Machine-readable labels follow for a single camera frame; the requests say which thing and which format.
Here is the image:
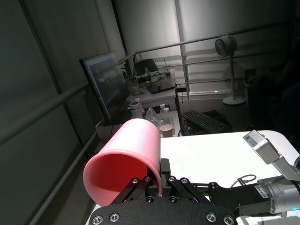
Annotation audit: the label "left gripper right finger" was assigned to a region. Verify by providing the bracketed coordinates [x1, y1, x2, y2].
[160, 158, 212, 204]

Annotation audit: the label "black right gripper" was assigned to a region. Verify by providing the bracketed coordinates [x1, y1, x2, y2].
[190, 182, 273, 216]

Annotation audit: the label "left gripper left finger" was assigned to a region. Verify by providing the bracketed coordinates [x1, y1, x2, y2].
[112, 175, 158, 206]

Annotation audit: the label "pink plastic cup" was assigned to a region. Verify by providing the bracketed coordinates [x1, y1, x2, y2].
[82, 118, 163, 207]

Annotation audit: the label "white paper cup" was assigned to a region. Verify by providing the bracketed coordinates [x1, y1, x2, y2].
[159, 124, 173, 138]

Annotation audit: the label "plastic drink cup with straw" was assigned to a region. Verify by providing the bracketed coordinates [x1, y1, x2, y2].
[163, 58, 173, 78]

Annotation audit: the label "clear plastic bag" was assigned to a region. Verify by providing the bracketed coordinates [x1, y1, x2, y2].
[145, 106, 171, 132]

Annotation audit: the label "black keyboard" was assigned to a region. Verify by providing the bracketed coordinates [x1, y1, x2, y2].
[181, 110, 232, 135]

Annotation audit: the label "white tumbler dark lid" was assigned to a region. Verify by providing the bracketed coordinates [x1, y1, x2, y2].
[129, 101, 143, 120]

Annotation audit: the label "grey metal handrail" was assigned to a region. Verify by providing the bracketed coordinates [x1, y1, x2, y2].
[118, 21, 293, 64]
[0, 82, 91, 146]
[181, 51, 290, 67]
[29, 132, 98, 225]
[184, 78, 236, 85]

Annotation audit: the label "white desk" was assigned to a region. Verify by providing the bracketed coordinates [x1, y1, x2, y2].
[125, 69, 181, 113]

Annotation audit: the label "black closed laptop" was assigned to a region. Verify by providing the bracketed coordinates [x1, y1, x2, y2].
[146, 81, 176, 95]

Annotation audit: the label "white patterned mug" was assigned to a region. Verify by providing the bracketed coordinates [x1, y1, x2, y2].
[129, 84, 141, 96]

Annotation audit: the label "black computer monitor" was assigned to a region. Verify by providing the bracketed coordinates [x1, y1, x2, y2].
[79, 51, 131, 126]

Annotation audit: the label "seated person dark clothes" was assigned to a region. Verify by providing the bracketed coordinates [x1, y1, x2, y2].
[246, 60, 300, 141]

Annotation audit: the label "black mesh chair back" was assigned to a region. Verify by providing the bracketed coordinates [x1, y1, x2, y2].
[133, 59, 159, 74]

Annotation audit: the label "white standing fan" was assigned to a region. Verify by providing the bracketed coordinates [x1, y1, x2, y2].
[214, 35, 247, 105]

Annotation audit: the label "white railing post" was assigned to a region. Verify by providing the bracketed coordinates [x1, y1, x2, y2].
[179, 42, 190, 100]

